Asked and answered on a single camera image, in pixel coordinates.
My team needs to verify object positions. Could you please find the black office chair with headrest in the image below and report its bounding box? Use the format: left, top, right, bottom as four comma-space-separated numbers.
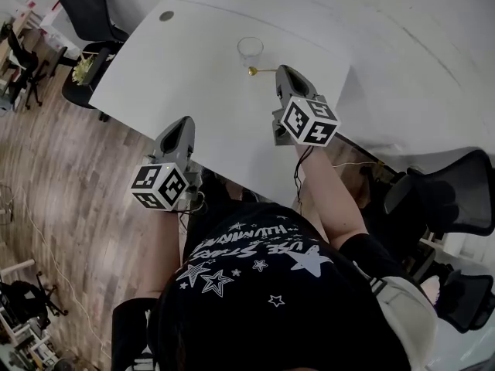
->
53, 0, 131, 111

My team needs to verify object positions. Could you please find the white floor cable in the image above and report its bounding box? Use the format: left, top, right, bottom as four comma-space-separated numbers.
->
0, 182, 114, 363

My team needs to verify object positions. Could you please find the person's right forearm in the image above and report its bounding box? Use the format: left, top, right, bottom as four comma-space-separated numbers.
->
296, 144, 369, 247

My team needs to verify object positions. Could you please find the black mesh office chair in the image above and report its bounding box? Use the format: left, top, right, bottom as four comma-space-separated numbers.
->
435, 271, 495, 335
383, 148, 495, 240

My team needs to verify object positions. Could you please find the white storage box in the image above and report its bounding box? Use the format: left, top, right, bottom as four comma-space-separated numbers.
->
37, 3, 79, 58

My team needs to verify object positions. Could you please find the light wooden table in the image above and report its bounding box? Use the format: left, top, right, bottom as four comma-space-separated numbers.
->
0, 11, 44, 89

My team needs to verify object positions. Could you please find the clear glass beaker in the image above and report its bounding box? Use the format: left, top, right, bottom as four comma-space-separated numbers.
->
236, 36, 265, 70

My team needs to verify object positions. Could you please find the black star print shirt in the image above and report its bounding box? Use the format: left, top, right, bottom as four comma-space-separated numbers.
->
111, 202, 411, 371

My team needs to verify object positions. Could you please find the person's left forearm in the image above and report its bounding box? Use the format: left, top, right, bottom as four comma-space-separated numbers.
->
142, 208, 186, 301

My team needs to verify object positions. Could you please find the person's left shoe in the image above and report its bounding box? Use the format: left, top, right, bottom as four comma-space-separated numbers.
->
200, 169, 232, 204

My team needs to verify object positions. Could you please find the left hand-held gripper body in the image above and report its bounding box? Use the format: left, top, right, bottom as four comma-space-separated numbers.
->
130, 155, 202, 212

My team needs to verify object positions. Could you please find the small gold spoon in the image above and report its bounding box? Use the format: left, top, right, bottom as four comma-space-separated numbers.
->
247, 65, 281, 78

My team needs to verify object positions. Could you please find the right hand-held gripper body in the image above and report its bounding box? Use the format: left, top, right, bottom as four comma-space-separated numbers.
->
271, 94, 341, 148

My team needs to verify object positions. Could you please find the yellow-green leafy bundle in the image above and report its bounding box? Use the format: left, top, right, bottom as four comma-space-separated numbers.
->
71, 53, 97, 87

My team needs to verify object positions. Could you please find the yellow cable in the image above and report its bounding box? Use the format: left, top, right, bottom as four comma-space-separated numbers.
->
331, 161, 384, 170

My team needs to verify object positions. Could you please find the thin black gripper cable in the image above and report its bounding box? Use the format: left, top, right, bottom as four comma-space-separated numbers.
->
176, 190, 209, 219
292, 144, 315, 209

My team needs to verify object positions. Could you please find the white shelf rack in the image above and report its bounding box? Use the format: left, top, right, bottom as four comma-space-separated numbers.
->
0, 302, 60, 371

